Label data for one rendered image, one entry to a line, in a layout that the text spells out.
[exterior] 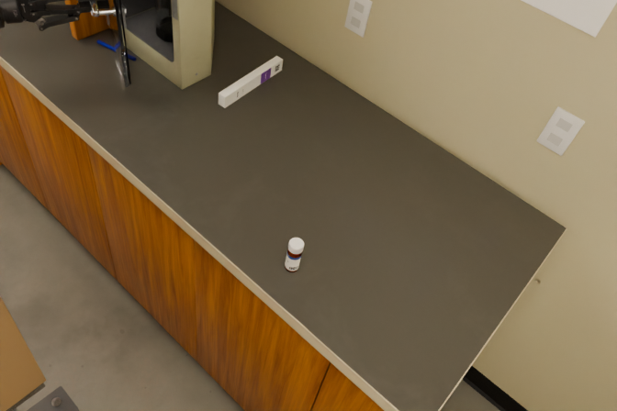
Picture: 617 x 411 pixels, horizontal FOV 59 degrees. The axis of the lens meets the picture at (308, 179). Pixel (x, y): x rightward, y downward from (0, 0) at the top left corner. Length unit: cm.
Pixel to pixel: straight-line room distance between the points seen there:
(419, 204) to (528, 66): 42
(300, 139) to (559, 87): 66
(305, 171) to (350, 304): 39
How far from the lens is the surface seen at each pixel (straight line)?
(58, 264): 243
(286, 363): 145
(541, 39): 139
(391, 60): 162
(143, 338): 220
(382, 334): 120
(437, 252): 135
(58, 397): 215
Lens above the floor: 197
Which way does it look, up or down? 47 degrees down
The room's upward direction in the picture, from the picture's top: 12 degrees clockwise
